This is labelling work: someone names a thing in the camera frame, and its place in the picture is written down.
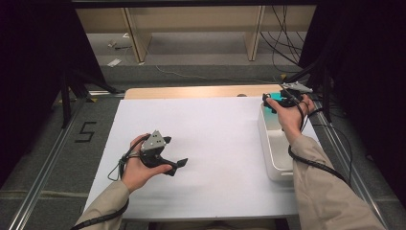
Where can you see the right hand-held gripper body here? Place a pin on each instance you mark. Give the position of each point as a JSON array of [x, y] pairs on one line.
[[295, 87]]

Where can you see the black curtain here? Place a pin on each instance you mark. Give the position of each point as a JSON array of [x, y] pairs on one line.
[[367, 80], [32, 64]]

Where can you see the aluminium floor rail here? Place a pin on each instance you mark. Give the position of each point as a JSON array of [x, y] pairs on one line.
[[354, 172], [41, 179]]

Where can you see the black tape numeral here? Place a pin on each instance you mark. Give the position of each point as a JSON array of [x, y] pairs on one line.
[[86, 131]]

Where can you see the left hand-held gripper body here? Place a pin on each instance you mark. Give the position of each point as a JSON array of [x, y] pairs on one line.
[[153, 143]]

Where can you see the black metal stand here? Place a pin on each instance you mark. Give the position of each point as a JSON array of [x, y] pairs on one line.
[[325, 80], [66, 99]]

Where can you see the person's left hand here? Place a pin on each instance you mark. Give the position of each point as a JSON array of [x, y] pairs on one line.
[[135, 172]]

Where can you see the wooden table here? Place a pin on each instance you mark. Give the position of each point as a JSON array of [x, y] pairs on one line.
[[191, 92]]

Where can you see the white paper scrap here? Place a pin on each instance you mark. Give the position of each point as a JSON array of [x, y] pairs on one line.
[[114, 62]]

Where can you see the person's right hand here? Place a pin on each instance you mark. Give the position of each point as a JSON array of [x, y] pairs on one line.
[[292, 118]]

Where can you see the white board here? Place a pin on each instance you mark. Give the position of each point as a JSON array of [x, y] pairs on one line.
[[217, 143]]

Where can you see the white plastic bin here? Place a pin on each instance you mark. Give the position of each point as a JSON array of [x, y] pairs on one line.
[[281, 156]]

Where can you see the wooden shelf unit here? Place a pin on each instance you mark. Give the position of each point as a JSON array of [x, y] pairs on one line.
[[191, 19]]

